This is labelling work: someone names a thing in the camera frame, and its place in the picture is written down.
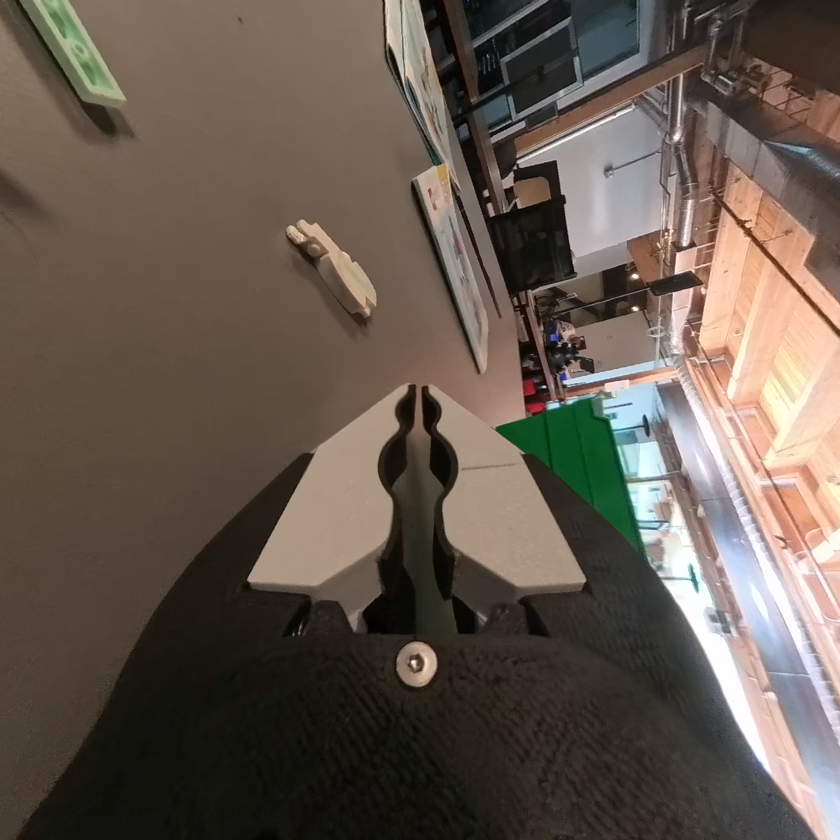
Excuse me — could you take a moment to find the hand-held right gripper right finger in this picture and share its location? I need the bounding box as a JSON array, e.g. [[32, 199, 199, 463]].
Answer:
[[421, 385, 587, 626]]

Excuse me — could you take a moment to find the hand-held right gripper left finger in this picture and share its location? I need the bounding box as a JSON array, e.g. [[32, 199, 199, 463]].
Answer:
[[248, 384, 421, 632]]

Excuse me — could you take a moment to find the white lego piece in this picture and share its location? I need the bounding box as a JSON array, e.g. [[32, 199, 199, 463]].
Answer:
[[285, 219, 379, 321]]

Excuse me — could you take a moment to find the green studded lego plate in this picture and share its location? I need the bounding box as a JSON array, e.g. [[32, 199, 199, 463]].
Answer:
[[18, 0, 127, 107]]

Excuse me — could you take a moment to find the green plastic bin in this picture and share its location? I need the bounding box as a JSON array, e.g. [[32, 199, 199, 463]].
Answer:
[[495, 395, 648, 560]]

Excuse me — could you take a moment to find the yellow-cornered instruction booklet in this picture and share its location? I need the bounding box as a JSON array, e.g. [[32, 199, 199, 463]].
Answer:
[[411, 163, 491, 376]]

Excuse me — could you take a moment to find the black chair with tan back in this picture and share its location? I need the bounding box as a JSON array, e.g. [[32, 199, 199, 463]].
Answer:
[[487, 161, 578, 294]]

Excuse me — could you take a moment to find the wooden ceiling beam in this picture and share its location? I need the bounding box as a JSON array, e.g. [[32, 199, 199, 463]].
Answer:
[[512, 42, 713, 155]]

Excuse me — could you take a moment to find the grey framed window panel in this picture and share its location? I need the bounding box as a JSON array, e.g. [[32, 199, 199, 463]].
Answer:
[[499, 16, 585, 118]]

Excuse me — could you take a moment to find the metal ventilation duct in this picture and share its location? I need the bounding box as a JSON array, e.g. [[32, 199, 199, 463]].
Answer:
[[661, 66, 706, 249]]

